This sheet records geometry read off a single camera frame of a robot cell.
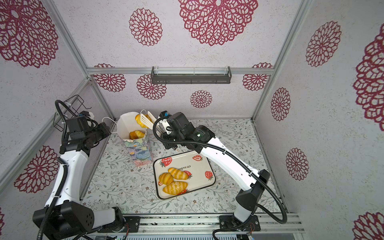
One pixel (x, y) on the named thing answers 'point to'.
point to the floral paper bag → (139, 150)
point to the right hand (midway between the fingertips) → (162, 134)
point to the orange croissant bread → (136, 134)
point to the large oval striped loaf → (175, 187)
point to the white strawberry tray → (196, 165)
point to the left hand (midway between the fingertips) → (109, 130)
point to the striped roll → (178, 174)
